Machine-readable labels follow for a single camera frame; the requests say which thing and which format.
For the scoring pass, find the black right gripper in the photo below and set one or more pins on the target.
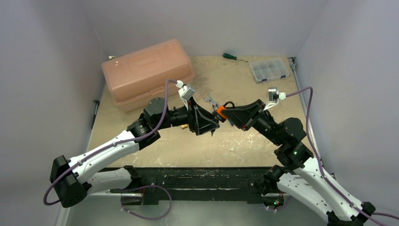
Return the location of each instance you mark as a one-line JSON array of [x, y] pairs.
[[256, 114]]

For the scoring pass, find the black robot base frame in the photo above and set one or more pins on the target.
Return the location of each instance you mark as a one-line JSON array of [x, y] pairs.
[[253, 185]]

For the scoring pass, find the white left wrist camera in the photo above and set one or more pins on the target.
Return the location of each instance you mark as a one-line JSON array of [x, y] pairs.
[[186, 92]]

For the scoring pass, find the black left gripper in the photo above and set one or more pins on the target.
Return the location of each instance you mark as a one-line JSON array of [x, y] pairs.
[[200, 120]]

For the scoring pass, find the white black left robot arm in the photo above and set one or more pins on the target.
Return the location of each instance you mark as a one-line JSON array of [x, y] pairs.
[[70, 177]]

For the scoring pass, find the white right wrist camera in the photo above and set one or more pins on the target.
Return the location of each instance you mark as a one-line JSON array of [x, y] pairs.
[[274, 97]]

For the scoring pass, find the green handled screwdriver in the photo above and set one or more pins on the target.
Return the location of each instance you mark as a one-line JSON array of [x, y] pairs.
[[232, 57]]

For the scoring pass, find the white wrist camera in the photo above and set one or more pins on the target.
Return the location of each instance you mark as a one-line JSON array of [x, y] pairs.
[[186, 92], [274, 97]]

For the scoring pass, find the pink translucent plastic toolbox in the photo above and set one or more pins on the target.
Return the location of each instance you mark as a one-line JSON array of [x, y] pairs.
[[134, 79]]

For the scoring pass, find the silver open-end wrench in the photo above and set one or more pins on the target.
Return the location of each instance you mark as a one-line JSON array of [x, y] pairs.
[[210, 100]]

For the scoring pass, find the clear plastic organizer box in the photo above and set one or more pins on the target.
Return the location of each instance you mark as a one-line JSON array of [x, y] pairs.
[[269, 70]]

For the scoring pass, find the orange black padlock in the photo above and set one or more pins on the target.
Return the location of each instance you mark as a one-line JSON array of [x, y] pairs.
[[218, 113]]

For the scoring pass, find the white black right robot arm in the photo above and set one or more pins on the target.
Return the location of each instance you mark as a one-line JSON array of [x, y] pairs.
[[301, 176]]

